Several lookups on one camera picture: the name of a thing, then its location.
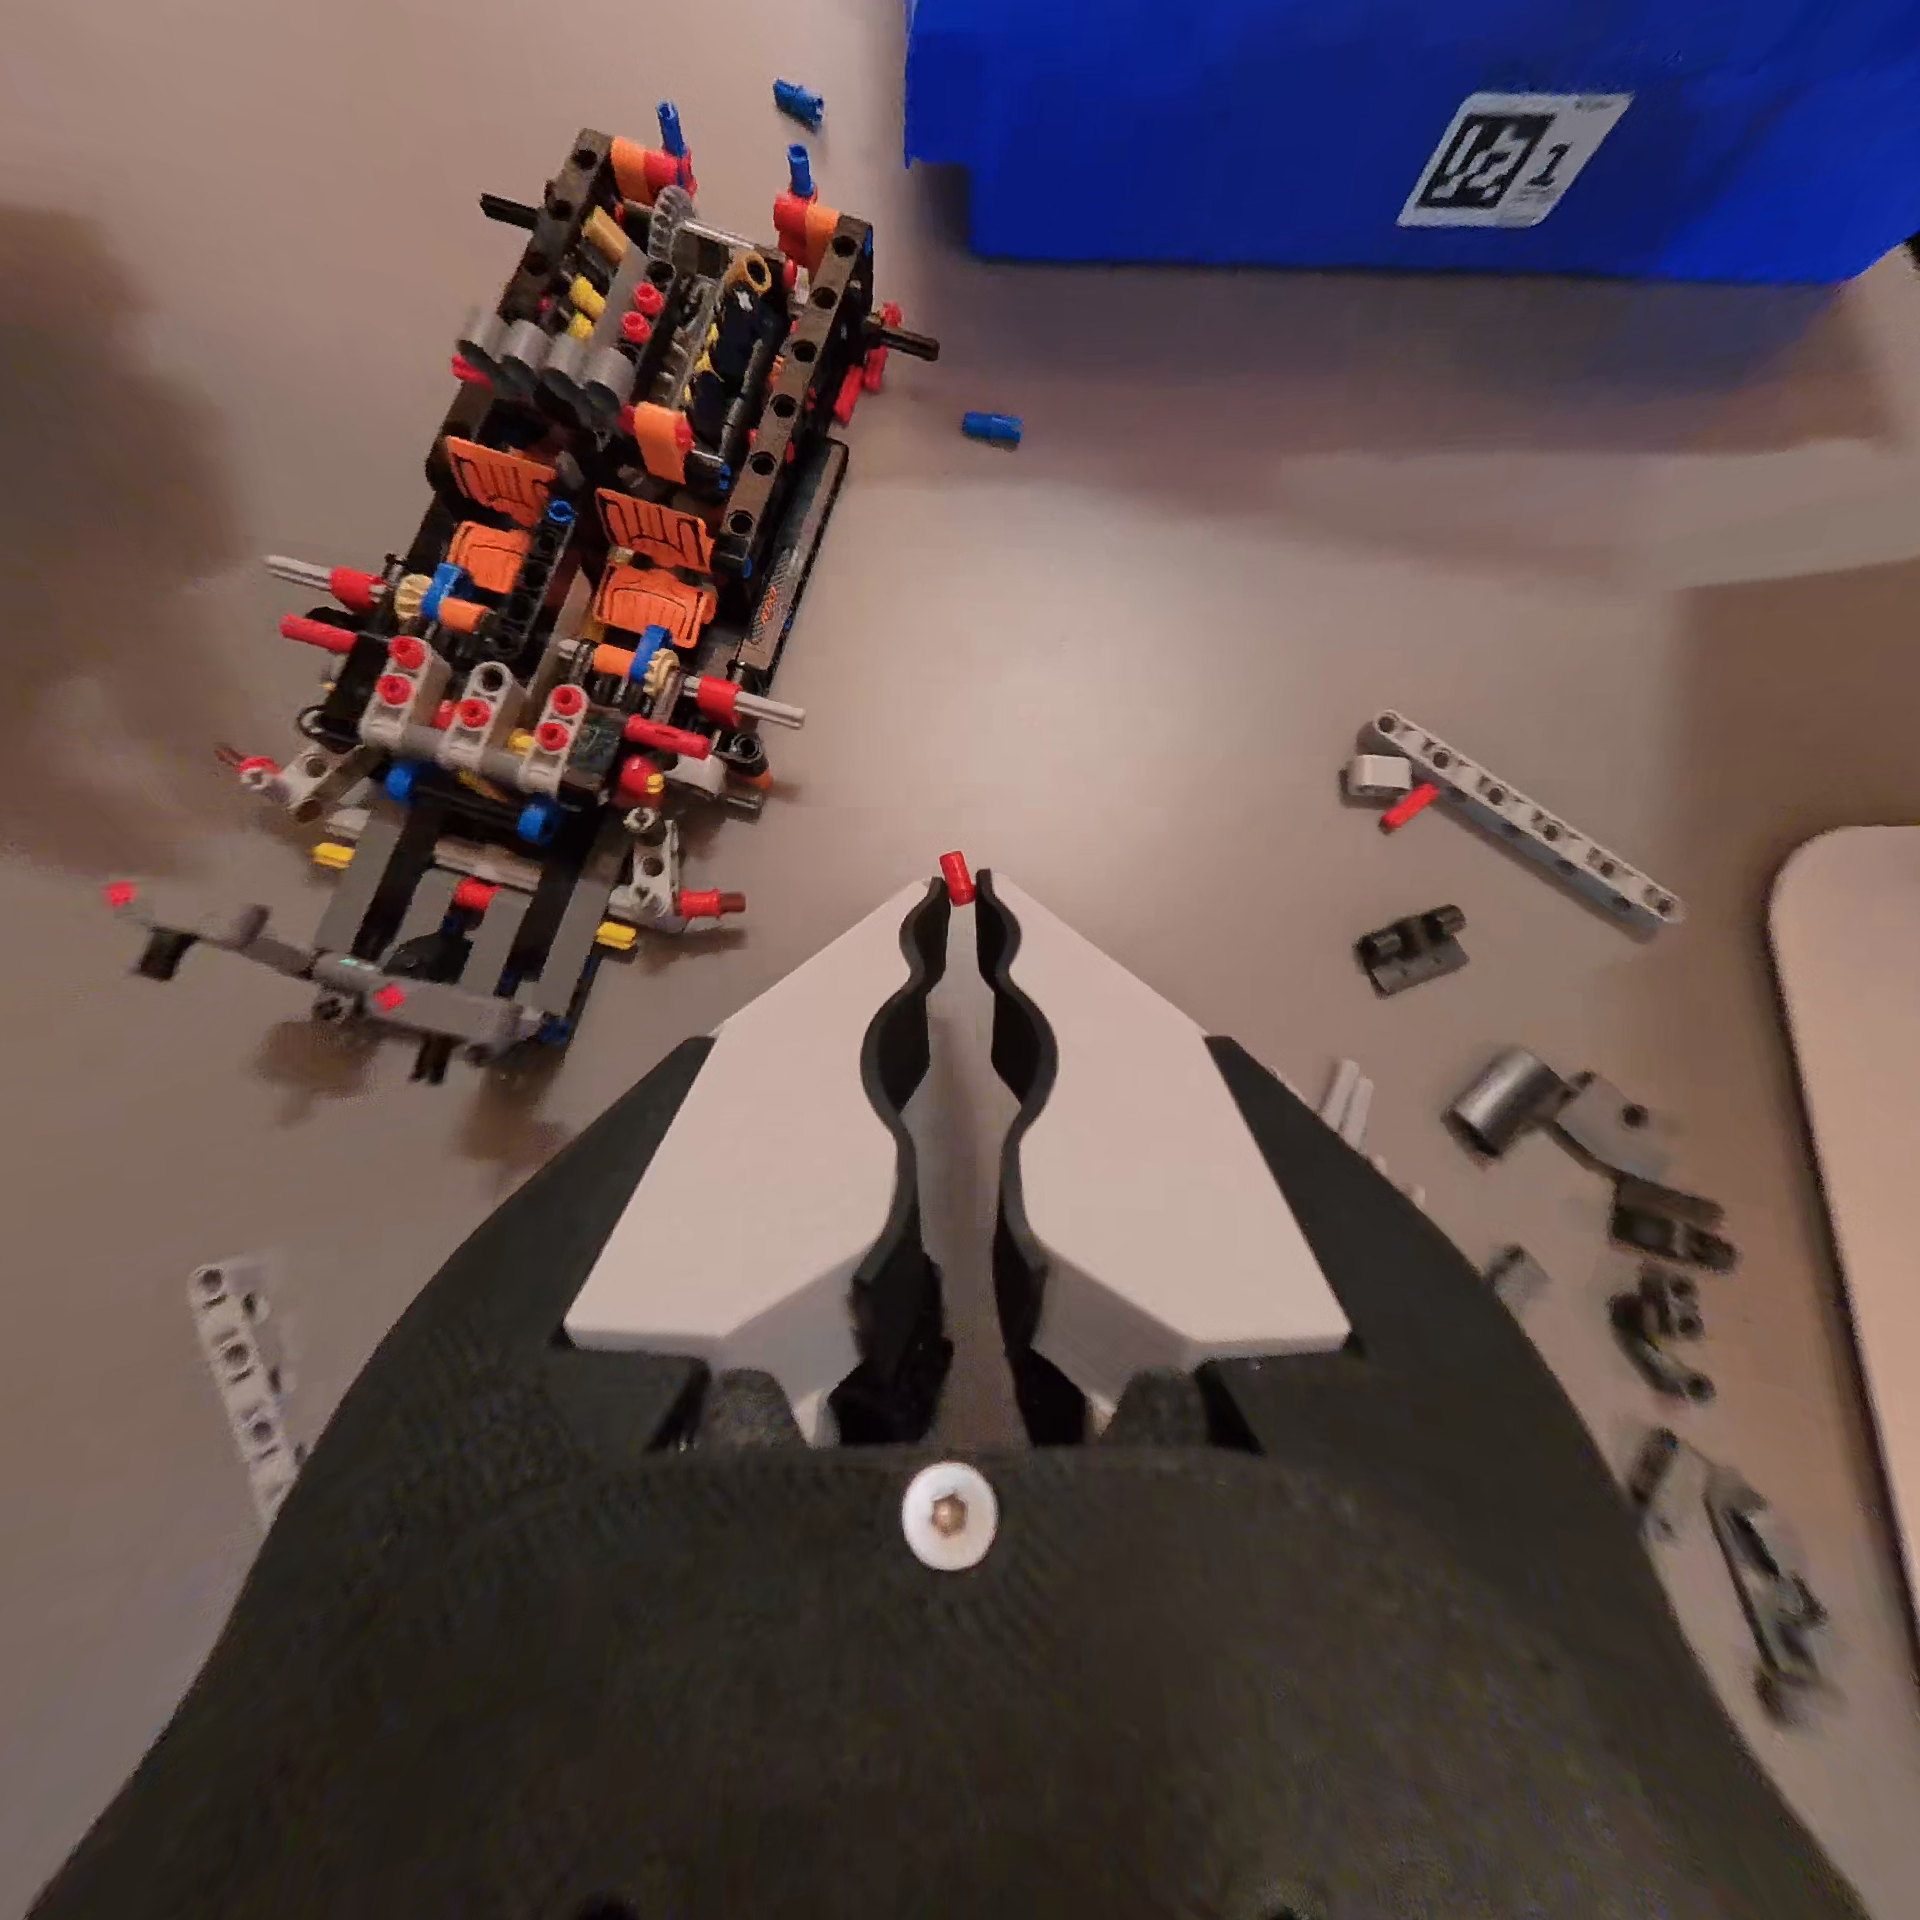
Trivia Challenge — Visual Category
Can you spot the light grey lego beam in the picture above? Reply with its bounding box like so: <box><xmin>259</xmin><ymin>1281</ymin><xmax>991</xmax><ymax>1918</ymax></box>
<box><xmin>186</xmin><ymin>1257</ymin><xmax>310</xmax><ymax>1524</ymax></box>

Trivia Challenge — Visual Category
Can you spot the black lego connector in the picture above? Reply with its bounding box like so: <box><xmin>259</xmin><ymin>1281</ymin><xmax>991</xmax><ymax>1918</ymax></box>
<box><xmin>1608</xmin><ymin>1177</ymin><xmax>1741</xmax><ymax>1274</ymax></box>

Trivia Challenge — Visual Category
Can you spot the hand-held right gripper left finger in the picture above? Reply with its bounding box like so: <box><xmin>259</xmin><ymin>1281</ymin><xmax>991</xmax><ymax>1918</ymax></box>
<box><xmin>562</xmin><ymin>877</ymin><xmax>962</xmax><ymax>1446</ymax></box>

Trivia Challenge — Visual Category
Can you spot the black curved lego piece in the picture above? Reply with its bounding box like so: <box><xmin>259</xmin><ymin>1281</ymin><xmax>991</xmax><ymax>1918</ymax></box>
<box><xmin>1608</xmin><ymin>1266</ymin><xmax>1721</xmax><ymax>1405</ymax></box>

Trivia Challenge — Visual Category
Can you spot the long grey lego beam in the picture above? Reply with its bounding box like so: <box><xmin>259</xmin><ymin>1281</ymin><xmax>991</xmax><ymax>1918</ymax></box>
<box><xmin>1357</xmin><ymin>713</ymin><xmax>1687</xmax><ymax>936</ymax></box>

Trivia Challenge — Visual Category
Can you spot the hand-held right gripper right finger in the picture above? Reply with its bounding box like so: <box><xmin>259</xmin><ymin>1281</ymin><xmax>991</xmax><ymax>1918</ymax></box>
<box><xmin>972</xmin><ymin>867</ymin><xmax>1357</xmax><ymax>1450</ymax></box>

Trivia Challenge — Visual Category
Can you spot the small black lego bracket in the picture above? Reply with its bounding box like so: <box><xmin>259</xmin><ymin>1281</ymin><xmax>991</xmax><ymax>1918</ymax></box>
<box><xmin>1354</xmin><ymin>905</ymin><xmax>1471</xmax><ymax>997</ymax></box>

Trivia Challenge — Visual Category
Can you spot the lego car chassis model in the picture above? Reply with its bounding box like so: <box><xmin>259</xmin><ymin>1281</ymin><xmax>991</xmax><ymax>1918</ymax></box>
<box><xmin>102</xmin><ymin>103</ymin><xmax>944</xmax><ymax>1086</ymax></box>

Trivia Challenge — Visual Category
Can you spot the grey cylinder lego piece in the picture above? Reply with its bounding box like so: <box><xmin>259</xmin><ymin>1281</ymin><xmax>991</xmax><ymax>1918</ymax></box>
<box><xmin>1446</xmin><ymin>1047</ymin><xmax>1675</xmax><ymax>1188</ymax></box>

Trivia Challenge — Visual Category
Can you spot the blue plastic bin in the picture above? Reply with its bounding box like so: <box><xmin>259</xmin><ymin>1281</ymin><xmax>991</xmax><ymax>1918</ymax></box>
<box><xmin>903</xmin><ymin>0</ymin><xmax>1920</xmax><ymax>289</ymax></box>

